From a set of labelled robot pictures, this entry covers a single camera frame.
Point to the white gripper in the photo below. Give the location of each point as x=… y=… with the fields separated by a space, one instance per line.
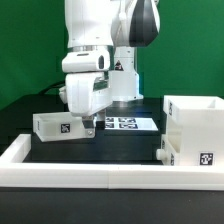
x=84 y=100

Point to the white drawer with knob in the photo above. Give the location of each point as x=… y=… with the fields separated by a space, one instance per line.
x=167 y=153

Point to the white drawer cabinet box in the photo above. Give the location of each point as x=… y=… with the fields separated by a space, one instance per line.
x=195 y=127

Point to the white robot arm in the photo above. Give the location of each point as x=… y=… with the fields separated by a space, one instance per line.
x=99 y=65

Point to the white sheet with markers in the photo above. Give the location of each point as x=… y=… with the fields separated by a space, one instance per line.
x=130 y=123

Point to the white boundary fence frame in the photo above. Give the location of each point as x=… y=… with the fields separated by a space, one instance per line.
x=15 y=172

